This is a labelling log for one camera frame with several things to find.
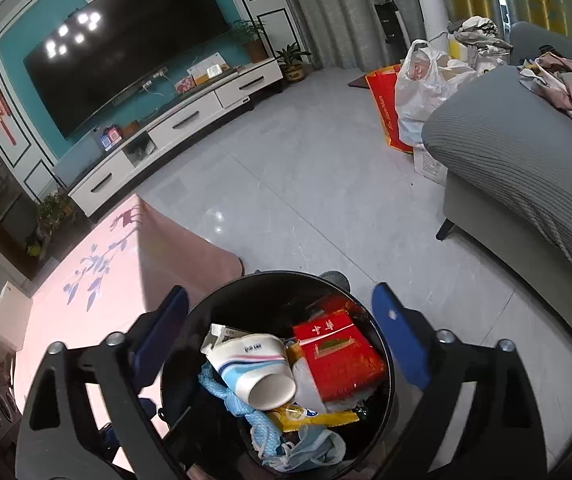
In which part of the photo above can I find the white TV cabinet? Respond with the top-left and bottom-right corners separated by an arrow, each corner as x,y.
69,58 -> 283,216

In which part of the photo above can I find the grey fabric sofa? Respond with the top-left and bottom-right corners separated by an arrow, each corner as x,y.
421,20 -> 572,311

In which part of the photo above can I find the white plastic bag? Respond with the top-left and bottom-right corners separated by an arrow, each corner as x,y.
394,39 -> 478,148

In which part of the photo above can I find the blue face mask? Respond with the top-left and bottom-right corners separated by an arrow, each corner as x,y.
261,425 -> 347,474

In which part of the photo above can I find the white paper roll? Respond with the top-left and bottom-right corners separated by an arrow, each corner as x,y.
418,0 -> 449,42

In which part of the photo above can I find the red cigarette box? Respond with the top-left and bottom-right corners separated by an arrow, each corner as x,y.
293,310 -> 387,402

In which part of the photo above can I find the blue cloth rag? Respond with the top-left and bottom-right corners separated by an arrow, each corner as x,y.
198,362 -> 284,460

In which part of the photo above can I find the pink printed tablecloth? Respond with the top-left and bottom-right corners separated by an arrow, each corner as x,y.
14,196 -> 243,479

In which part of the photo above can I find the potted green plant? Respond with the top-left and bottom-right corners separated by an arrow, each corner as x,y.
276,42 -> 312,84

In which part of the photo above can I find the black flat television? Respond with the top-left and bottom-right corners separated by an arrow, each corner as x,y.
23,0 -> 228,136

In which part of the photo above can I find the yellow chips bag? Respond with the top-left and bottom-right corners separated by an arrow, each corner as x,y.
266,402 -> 359,432

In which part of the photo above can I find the black round trash bin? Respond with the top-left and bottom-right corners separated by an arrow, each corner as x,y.
161,271 -> 392,479

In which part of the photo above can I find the red gift bag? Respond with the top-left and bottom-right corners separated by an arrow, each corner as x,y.
365,64 -> 413,154

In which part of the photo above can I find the white side cabinet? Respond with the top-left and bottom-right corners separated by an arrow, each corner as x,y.
0,282 -> 32,351

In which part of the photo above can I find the clothes pile on sofa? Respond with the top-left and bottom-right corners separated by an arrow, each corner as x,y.
519,50 -> 572,119

